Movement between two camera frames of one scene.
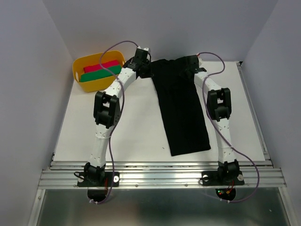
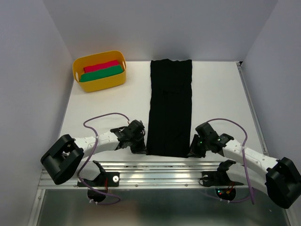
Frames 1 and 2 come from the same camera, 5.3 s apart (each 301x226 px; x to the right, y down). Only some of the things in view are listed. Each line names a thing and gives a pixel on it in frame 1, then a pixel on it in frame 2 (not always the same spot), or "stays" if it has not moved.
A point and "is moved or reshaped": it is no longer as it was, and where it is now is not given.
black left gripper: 149,75 -> 141,149
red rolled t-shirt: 98,67 stays
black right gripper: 181,74 -> 194,152
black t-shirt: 180,107 is moved or reshaped
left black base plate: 98,179 stays
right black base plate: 222,178 stays
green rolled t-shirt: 116,69 stays
